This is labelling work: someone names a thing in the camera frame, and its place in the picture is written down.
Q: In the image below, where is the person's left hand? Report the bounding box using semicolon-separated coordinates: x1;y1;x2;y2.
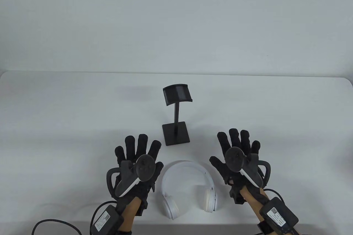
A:
115;134;164;215

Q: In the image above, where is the black cable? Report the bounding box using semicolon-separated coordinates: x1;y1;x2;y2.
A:
32;201;111;235
263;188;285;200

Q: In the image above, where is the black wrist strap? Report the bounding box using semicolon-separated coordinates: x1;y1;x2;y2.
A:
256;223;274;235

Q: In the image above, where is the person's right hand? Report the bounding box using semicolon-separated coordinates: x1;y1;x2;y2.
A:
210;128;272;205

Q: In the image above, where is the black wrist box white label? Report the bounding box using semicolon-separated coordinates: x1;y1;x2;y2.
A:
91;204;124;234
259;197;299;233

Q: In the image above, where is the black headphone stand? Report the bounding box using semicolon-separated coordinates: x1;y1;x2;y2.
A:
162;83;192;146

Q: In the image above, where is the black and white controller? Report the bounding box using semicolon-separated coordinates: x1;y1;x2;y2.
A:
107;155;157;198
225;147;271;189

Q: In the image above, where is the person's right forearm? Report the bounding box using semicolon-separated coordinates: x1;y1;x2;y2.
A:
239;185;301;235

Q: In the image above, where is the white over-ear headphones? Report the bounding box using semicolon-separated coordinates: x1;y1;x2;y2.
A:
156;160;218;218

